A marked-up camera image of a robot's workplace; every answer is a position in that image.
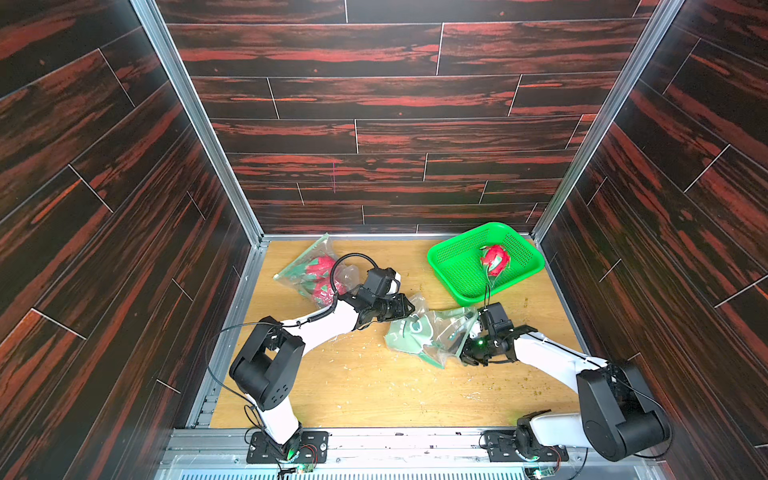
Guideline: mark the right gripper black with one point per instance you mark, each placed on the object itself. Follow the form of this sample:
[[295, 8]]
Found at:
[[482, 346]]

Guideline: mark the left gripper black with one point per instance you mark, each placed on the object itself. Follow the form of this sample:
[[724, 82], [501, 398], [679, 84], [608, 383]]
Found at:
[[401, 309]]

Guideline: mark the zip-top bag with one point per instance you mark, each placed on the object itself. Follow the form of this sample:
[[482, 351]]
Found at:
[[433, 335], [293, 275]]

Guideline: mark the dragon fruit pink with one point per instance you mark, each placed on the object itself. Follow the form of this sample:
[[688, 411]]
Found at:
[[495, 260]]

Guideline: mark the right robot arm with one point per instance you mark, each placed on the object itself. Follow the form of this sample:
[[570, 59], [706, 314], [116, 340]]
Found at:
[[618, 416]]

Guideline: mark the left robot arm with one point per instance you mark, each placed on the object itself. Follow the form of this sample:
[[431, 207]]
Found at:
[[266, 367]]

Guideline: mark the dragon fruit far bag lower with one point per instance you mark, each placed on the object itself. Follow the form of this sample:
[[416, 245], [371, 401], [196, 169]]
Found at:
[[323, 291]]

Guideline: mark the dragon fruit bag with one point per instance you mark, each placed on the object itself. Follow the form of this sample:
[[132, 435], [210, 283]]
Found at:
[[323, 291], [319, 267]]

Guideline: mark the dragon fruit far bag upper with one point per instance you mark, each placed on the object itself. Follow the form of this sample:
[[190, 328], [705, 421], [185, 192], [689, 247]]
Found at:
[[319, 267]]

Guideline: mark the green plastic basket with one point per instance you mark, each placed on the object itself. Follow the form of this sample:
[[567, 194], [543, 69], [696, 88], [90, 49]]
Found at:
[[457, 262]]

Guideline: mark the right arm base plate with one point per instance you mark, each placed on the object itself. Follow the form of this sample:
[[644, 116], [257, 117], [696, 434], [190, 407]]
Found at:
[[512, 446]]

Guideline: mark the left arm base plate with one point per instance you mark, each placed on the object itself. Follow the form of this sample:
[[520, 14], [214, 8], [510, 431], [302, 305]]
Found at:
[[309, 447]]

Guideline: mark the aluminium front rail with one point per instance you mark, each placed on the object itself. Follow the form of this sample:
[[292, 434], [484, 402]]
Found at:
[[385, 453]]

